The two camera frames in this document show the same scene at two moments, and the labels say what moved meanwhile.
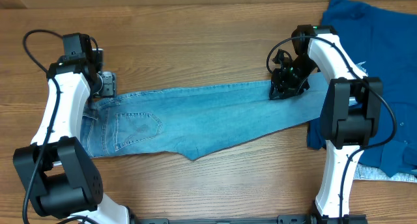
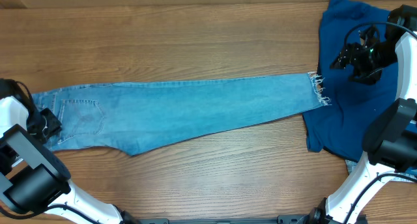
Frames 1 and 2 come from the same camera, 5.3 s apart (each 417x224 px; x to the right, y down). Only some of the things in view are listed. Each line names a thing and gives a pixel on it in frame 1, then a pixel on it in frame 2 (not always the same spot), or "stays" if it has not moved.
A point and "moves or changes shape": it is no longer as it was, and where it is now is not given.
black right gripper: x=283 y=88 to x=355 y=55
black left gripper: x=98 y=92 to x=51 y=122
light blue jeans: x=193 y=121 moves or changes shape
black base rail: x=281 y=219 stays
